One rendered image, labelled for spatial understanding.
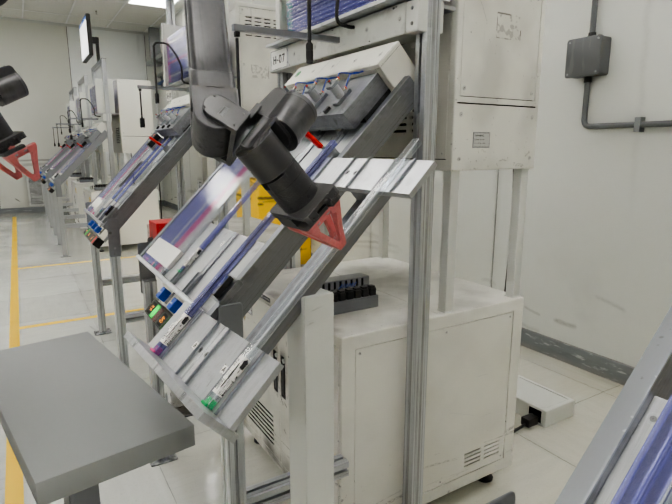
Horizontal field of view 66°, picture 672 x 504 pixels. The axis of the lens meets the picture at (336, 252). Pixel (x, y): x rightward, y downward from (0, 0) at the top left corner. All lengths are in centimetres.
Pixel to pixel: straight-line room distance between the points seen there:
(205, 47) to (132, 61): 932
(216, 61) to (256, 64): 193
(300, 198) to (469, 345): 94
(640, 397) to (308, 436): 59
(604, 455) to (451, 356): 102
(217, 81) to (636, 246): 216
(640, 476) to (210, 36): 68
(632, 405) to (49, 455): 79
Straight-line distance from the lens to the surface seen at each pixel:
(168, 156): 250
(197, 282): 126
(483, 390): 164
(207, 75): 72
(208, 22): 79
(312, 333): 87
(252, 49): 267
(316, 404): 93
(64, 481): 91
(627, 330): 268
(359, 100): 123
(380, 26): 135
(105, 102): 571
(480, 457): 175
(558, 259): 280
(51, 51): 992
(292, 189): 68
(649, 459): 50
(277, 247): 109
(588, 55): 265
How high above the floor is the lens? 106
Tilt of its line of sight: 11 degrees down
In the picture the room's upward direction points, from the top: straight up
